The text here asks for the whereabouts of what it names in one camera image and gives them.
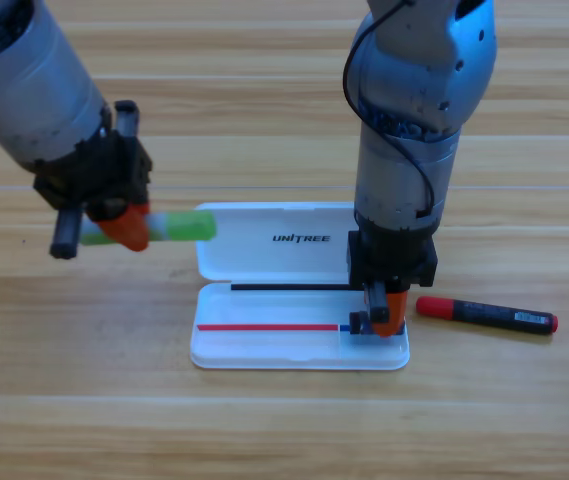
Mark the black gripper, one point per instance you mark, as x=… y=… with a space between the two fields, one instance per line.
x=104 y=170
x=394 y=260

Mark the black sleeved eraser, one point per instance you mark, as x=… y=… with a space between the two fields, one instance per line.
x=359 y=322

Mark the green white highlighter pen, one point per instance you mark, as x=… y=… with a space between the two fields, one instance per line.
x=189 y=225

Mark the red black marker pen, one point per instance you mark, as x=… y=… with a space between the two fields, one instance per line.
x=484 y=313

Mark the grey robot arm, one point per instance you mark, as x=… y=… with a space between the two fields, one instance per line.
x=29 y=85
x=414 y=75

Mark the white Unitree pencil case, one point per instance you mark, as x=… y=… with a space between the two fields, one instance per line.
x=264 y=310

